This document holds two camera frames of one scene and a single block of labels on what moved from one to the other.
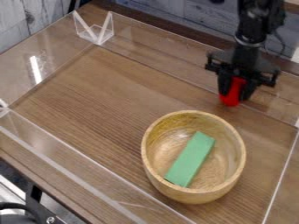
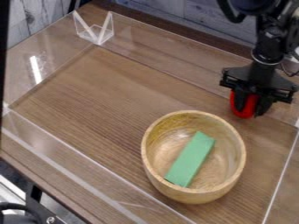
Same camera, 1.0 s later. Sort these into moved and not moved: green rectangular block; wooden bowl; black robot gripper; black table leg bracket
Moved: black robot gripper
Not moved: green rectangular block; black table leg bracket; wooden bowl
